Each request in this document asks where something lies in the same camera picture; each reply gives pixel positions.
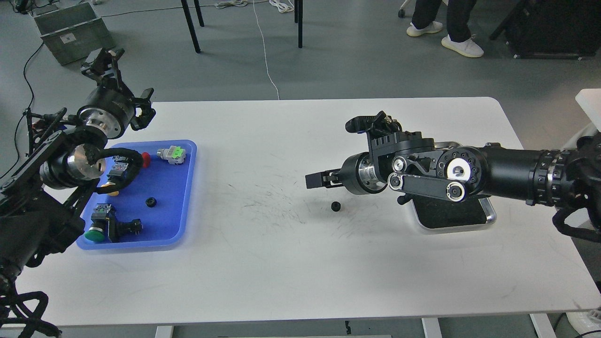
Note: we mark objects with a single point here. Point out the person's white shoe left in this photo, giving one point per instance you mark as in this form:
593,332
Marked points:
433,28

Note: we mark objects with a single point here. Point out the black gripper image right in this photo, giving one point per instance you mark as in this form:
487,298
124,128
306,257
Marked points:
357,175

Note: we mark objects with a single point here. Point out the person's white shoe right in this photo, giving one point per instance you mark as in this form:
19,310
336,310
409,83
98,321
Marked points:
466,48

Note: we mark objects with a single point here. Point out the black cabinet on floor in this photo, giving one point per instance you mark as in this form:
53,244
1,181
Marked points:
552,29

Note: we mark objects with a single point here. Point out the yellow push button switch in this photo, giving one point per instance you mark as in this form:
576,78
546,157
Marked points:
108,189

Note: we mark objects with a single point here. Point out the silver metal tray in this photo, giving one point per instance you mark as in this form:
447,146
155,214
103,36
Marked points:
444,216

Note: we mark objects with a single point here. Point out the black switch component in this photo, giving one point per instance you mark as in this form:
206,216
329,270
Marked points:
117,229

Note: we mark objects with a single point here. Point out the grey green connector module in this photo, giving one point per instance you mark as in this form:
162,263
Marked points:
174,155

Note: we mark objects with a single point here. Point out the person's white shoe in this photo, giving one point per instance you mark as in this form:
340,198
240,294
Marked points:
433,28
466,48

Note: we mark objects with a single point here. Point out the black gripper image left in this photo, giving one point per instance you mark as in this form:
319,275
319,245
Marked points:
106,108

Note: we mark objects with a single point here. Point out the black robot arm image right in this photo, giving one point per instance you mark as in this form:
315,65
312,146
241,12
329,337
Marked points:
407,162

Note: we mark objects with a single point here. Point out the blue plastic tray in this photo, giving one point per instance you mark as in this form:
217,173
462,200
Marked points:
164,224

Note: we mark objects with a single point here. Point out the red push button switch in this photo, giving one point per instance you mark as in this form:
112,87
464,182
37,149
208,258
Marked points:
146,159

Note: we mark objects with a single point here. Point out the black table leg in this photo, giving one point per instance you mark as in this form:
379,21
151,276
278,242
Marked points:
190,26

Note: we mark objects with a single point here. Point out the green push button switch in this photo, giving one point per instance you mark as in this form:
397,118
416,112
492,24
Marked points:
103,223

